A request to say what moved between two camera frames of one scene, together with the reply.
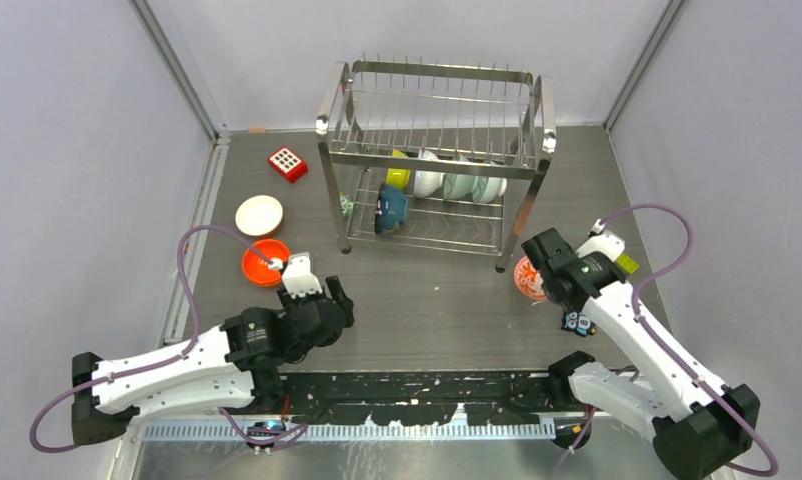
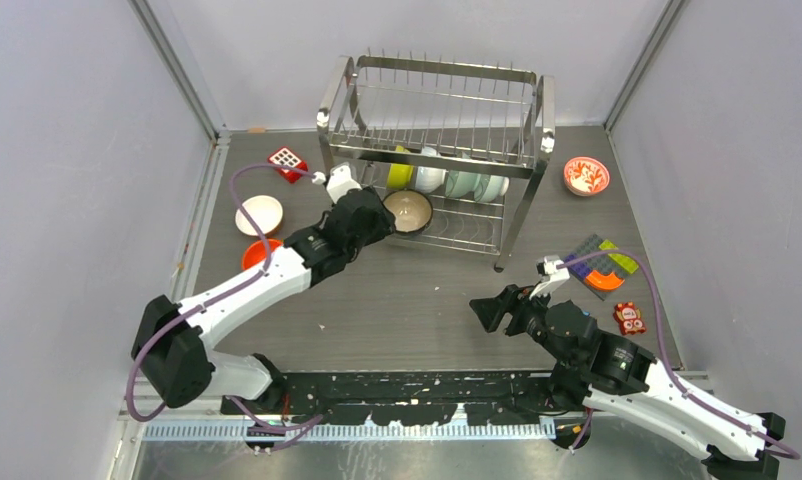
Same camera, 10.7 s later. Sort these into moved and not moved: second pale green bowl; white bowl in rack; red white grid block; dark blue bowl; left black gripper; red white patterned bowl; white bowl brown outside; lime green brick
Moved: left black gripper; dark blue bowl; red white patterned bowl
Not moved: white bowl in rack; lime green brick; second pale green bowl; white bowl brown outside; red white grid block
